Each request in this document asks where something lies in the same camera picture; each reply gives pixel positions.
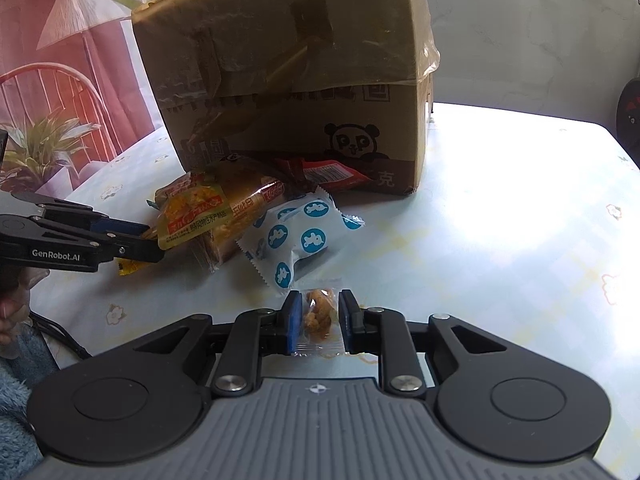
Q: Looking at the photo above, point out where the clear small pastry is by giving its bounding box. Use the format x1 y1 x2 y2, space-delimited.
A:
294 280 345 359

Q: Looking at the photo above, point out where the yellow snack packet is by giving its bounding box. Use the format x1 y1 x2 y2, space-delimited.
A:
140 172 233 273

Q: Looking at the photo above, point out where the left hand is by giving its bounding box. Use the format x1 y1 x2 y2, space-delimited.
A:
0 263 50 360

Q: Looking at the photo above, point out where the white blue dotted packet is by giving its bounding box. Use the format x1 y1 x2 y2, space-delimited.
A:
238 188 366 294

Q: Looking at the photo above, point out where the brown bread package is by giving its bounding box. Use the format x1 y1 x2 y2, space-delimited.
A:
153 161 288 272

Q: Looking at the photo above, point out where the red patterned curtain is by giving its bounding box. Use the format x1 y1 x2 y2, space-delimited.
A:
1 0 163 197

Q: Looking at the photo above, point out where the red barcode snack packet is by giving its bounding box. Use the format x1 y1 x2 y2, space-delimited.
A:
272 157 372 192

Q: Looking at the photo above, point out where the blue fleece sleeve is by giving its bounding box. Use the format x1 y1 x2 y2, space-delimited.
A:
1 326 58 479

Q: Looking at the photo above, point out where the brown cardboard box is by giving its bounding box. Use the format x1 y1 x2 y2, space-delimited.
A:
132 0 439 195

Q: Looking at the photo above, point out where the black cable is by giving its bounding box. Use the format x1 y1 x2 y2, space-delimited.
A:
28 309 94 361

